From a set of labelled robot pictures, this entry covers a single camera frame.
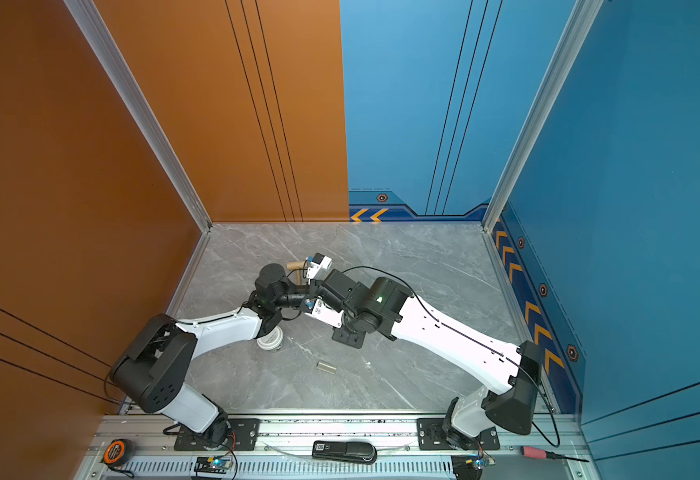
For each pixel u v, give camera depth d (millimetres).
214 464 707
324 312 605
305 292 716
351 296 500
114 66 773
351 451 662
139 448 740
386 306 447
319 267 754
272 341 822
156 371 450
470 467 697
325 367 847
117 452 686
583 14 696
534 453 694
